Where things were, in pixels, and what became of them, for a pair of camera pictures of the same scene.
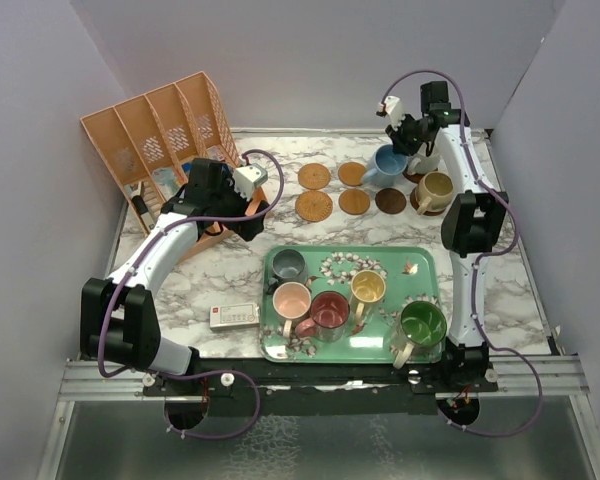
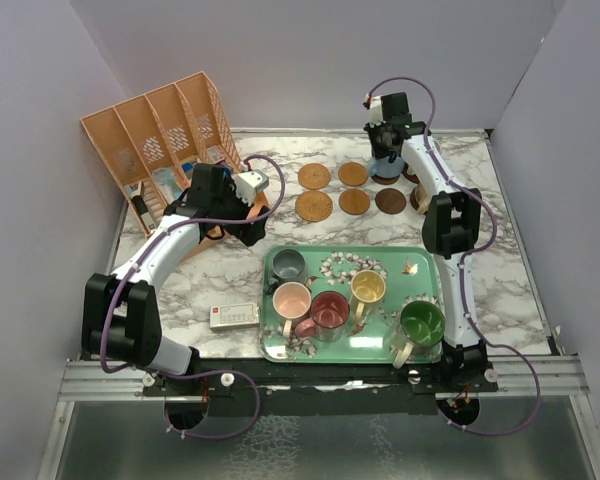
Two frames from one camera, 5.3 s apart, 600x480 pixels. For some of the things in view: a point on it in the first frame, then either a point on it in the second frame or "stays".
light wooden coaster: (354, 201) stays
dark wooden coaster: (390, 200) stays
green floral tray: (340, 303) stays
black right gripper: (399, 144) → (377, 152)
